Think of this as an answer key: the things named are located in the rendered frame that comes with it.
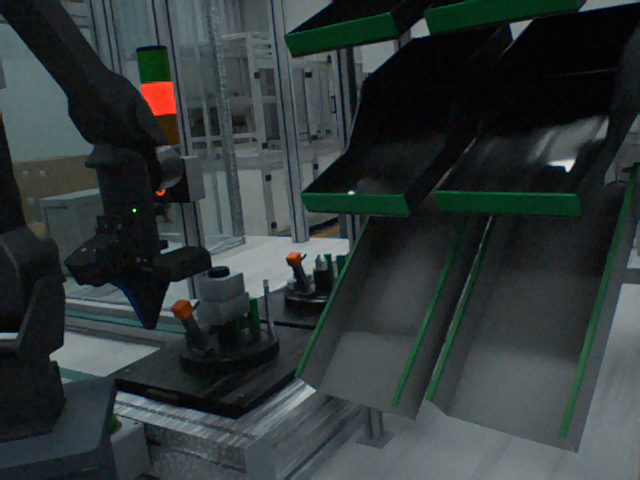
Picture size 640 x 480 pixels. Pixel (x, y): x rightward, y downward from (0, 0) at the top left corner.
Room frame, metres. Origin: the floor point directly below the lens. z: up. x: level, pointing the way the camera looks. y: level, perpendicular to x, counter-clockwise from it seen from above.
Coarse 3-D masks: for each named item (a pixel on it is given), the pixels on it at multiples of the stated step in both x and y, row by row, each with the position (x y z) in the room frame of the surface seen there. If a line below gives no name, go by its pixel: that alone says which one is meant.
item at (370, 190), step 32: (480, 32) 0.75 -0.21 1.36; (384, 64) 0.76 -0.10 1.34; (416, 64) 0.81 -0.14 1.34; (448, 64) 0.80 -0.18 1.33; (480, 64) 0.67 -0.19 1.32; (384, 96) 0.76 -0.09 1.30; (416, 96) 0.81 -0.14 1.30; (448, 96) 0.78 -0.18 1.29; (480, 96) 0.67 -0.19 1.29; (352, 128) 0.71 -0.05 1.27; (384, 128) 0.76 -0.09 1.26; (416, 128) 0.73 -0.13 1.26; (448, 128) 0.62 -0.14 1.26; (352, 160) 0.71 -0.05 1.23; (384, 160) 0.69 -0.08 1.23; (416, 160) 0.66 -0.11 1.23; (448, 160) 0.62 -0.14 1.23; (320, 192) 0.67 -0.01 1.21; (352, 192) 0.65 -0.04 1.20; (384, 192) 0.62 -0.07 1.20; (416, 192) 0.58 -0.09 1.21
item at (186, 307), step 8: (176, 304) 0.75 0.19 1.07; (184, 304) 0.75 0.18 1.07; (192, 304) 0.77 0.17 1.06; (176, 312) 0.75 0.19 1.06; (184, 312) 0.74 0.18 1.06; (184, 320) 0.75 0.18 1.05; (192, 320) 0.76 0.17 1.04; (192, 328) 0.76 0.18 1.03; (192, 336) 0.76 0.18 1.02; (200, 336) 0.77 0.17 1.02; (200, 344) 0.77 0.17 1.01
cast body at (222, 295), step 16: (208, 272) 0.81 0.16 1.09; (224, 272) 0.81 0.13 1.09; (240, 272) 0.83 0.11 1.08; (208, 288) 0.81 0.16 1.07; (224, 288) 0.79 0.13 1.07; (240, 288) 0.82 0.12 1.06; (208, 304) 0.79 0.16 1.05; (224, 304) 0.79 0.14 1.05; (240, 304) 0.82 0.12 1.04; (208, 320) 0.79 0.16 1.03; (224, 320) 0.79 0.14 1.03
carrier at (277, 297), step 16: (320, 256) 1.03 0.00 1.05; (336, 256) 1.06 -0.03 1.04; (320, 272) 1.02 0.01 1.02; (288, 288) 1.04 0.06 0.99; (320, 288) 1.02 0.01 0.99; (272, 304) 1.03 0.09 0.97; (288, 304) 1.00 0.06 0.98; (304, 304) 0.97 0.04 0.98; (320, 304) 0.96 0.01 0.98; (288, 320) 0.94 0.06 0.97; (304, 320) 0.93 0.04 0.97
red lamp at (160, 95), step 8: (144, 88) 1.00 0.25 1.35; (152, 88) 1.00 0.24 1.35; (160, 88) 1.00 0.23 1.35; (168, 88) 1.01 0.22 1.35; (144, 96) 1.00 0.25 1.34; (152, 96) 1.00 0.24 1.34; (160, 96) 1.00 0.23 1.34; (168, 96) 1.01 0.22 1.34; (152, 104) 1.00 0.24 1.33; (160, 104) 1.00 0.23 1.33; (168, 104) 1.01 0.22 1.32; (160, 112) 1.00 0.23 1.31; (168, 112) 1.00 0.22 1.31
